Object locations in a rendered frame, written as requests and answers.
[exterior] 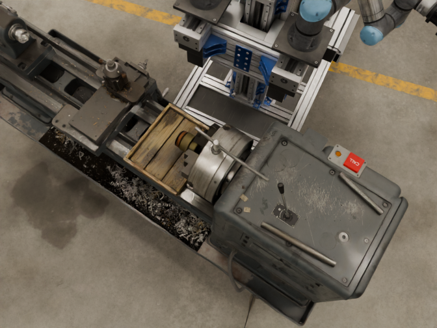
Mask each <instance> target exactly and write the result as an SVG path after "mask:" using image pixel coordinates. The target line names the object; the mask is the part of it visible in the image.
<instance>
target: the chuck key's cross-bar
mask: <svg viewBox="0 0 437 328"><path fill-rule="evenodd" d="M195 130H196V131H198V132H199V133H200V134H202V135H203V136H204V137H205V138H206V139H208V140H209V141H211V142H212V143H213V141H214V140H213V139H212V138H210V136H208V135H207V134H206V133H204V132H203V131H202V130H201V129H199V128H198V127H197V126H196V127H195ZM217 147H218V148H219V149H221V150H222V151H223V152H224V153H225V154H227V155H229V156H230V157H232V158H233V159H234V160H236V161H237V162H239V163H240V164H242V165H243V166H244V167H246V168H247V169H249V170H250V171H252V172H253V173H254V174H256V175H258V176H259V177H260V178H262V179H263V180H265V181H266V182H269V179H268V178H267V177H265V176H264V175H262V174H261V173H259V172H258V171H257V170H255V169H253V168H252V167H251V166H249V165H247V164H246V163H245V162H243V161H242V160H240V159H239V158H238V157H236V156H234V155H233V154H231V153H230V152H229V151H227V150H226V149H225V148H223V147H222V146H221V145H218V146H217Z"/></svg>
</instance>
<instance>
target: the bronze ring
mask: <svg viewBox="0 0 437 328"><path fill-rule="evenodd" d="M194 138H195V135H193V134H192V133H188V132H187V131H184V130H183V131H181V132H180V133H179V135H178V136H177V138H176V140H175V145H176V146H177V147H178V148H179V149H180V150H181V151H183V152H186V151H187V150H188V148H189V149H190V150H192V151H193V152H195V153H197V152H198V151H199V149H200V147H201V146H200V145H199V144H197V143H196V142H194Z"/></svg>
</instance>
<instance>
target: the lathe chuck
mask: <svg viewBox="0 0 437 328"><path fill-rule="evenodd" d="M225 126H227V127H229V128H230V129H229V130H228V131H227V130H224V129H223V128H222V127H220V128H219V129H218V130H217V131H216V132H215V133H214V135H213V136H212V137H211V138H212V139H213V140H215V139H217V140H219V145H221V146H222V147H223V148H225V149H226V150H227V151H230V150H231V149H232V148H233V146H234V145H235V144H236V142H237V141H238V140H239V139H240V138H241V137H242V136H244V135H246V134H245V133H243V132H241V131H240V130H238V129H237V128H235V127H233V126H232V125H230V124H225ZM212 148H213V143H212V142H211V141H208V142H207V144H206V145H205V146H204V148H203V150H202V151H201V152H200V154H199V156H198V157H197V159H196V161H195V163H194V165H193V166H192V169H191V171H190V173H189V177H188V179H187V181H188V182H192V184H193V187H191V186H190V185H189V184H187V187H188V188H189V189H191V190H192V191H194V192H195V193H197V194H198V195H200V196H201V197H203V198H205V193H206V191H207V188H208V186H209V184H210V182H211V180H212V178H213V177H214V175H215V173H216V171H217V169H218V168H219V167H220V164H221V163H222V162H223V160H224V158H225V157H226V156H227V154H225V153H224V152H223V151H220V152H219V153H218V154H214V153H213V151H212Z"/></svg>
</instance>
